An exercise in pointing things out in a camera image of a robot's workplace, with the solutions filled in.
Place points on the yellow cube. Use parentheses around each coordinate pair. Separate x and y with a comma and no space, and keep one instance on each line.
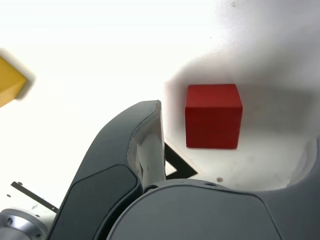
(7,82)

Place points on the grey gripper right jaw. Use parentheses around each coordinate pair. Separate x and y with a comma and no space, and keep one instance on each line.
(200,215)

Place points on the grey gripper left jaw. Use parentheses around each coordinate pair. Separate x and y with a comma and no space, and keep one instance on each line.
(105,162)

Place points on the red cube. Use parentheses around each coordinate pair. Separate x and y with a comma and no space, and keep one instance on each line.
(212,120)

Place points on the black tape square outline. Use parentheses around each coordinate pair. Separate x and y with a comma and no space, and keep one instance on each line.
(183,167)

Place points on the black tape strip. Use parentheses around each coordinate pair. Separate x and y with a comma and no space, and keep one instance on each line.
(35,197)

